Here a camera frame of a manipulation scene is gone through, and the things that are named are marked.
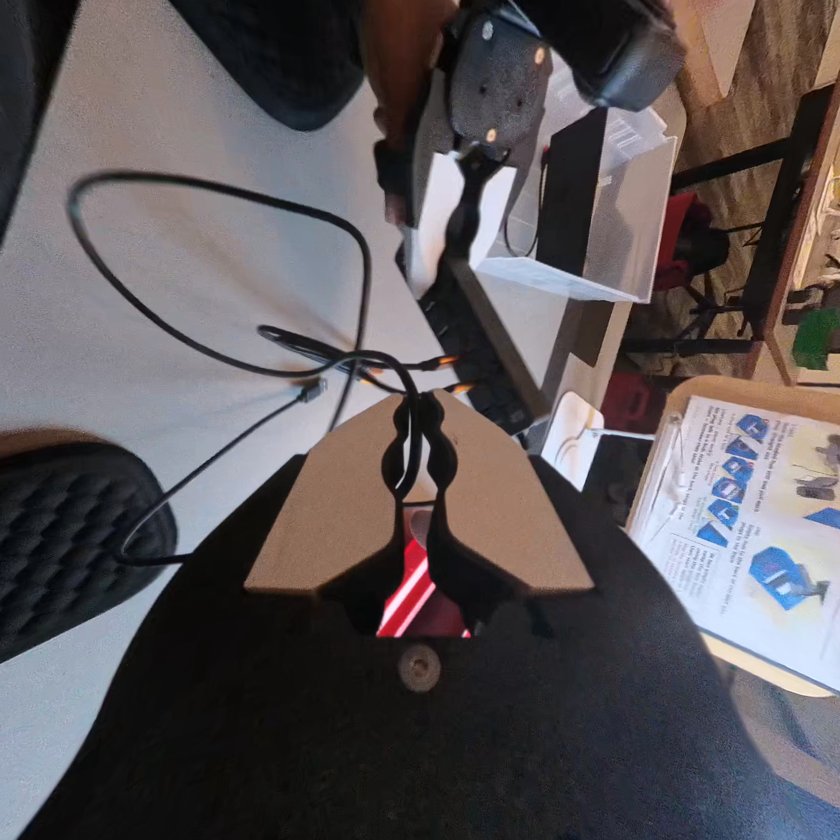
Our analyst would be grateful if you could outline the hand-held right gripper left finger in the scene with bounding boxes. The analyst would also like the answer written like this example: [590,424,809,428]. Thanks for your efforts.
[244,391,412,599]

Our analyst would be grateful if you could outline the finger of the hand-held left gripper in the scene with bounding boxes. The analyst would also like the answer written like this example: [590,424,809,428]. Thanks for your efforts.
[402,147,468,299]
[459,154,521,269]

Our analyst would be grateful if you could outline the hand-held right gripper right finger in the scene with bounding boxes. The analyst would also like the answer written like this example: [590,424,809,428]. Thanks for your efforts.
[425,389,596,598]

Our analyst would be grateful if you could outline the black usb hub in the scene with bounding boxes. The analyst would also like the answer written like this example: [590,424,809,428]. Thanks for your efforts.
[395,252,553,437]

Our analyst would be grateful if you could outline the short black cable orange plugs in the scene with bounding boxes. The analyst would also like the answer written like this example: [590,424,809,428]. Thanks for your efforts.
[258,323,488,396]

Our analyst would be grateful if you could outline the long black cable orange plug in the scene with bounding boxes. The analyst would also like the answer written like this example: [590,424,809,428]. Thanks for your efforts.
[67,169,462,506]

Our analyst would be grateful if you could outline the person's left hand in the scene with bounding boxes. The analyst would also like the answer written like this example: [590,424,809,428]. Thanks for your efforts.
[363,0,460,227]

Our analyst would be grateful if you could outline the black box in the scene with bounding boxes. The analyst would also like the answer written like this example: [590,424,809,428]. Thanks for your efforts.
[535,115,614,278]

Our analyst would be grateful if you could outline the red box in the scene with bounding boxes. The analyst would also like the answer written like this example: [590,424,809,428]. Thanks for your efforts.
[376,505,473,639]

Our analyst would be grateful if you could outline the white tray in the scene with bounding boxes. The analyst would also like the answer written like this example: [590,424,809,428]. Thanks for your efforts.
[540,390,606,490]

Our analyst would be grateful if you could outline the clear plastic box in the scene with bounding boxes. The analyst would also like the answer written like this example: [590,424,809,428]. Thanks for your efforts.
[472,62,680,304]

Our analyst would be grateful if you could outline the red chair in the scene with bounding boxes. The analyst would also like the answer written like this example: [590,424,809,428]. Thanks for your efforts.
[655,190,731,293]

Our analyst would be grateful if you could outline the dark knit cloth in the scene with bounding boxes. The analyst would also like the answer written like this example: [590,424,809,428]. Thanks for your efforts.
[169,0,366,133]

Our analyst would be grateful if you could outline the tan tray table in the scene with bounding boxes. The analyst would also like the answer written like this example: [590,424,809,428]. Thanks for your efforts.
[625,375,840,698]

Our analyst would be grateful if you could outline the printed instruction sheet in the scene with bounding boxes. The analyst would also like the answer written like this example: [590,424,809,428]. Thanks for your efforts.
[631,394,840,691]

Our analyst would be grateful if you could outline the green object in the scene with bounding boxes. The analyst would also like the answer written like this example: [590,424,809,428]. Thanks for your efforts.
[791,307,840,370]

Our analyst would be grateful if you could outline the dark furniture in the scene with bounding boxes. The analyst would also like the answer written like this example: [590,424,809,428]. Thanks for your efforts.
[0,0,81,247]

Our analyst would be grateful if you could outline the thin black cable small plug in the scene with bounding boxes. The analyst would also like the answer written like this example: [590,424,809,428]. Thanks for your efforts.
[117,376,329,567]

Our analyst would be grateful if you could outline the wooden table black frame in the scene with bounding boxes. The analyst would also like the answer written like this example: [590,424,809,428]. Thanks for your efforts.
[620,84,840,387]

